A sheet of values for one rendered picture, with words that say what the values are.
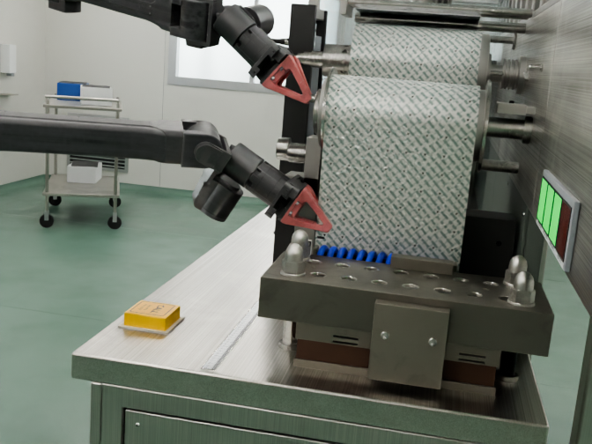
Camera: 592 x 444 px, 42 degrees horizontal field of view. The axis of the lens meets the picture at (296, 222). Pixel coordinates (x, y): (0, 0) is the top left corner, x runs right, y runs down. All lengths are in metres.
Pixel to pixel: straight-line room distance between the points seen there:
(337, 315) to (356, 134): 0.31
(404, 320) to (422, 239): 0.23
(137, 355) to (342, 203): 0.40
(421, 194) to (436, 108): 0.13
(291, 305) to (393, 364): 0.16
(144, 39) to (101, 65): 0.49
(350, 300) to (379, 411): 0.15
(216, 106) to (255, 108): 0.36
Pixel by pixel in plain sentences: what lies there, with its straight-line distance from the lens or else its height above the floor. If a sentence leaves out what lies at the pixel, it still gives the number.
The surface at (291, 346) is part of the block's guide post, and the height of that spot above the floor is 0.91.
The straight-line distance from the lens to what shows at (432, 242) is 1.24.
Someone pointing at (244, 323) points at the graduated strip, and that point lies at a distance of 1.28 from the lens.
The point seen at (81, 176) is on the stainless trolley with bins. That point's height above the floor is 0.31.
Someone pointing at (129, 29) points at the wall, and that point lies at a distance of 7.37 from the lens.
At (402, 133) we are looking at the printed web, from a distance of 1.22.
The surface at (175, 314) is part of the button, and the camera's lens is 1.26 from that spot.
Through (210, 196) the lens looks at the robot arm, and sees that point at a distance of 1.26.
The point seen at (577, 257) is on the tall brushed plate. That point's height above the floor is 1.17.
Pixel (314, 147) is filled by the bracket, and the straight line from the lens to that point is 1.31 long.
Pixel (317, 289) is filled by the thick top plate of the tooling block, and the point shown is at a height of 1.02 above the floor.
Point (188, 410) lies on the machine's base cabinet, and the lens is 1.12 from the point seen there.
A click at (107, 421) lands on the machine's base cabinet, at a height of 0.80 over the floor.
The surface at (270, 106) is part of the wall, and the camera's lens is 6.96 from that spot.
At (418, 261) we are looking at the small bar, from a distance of 1.19.
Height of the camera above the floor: 1.33
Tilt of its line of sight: 12 degrees down
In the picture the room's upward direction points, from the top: 4 degrees clockwise
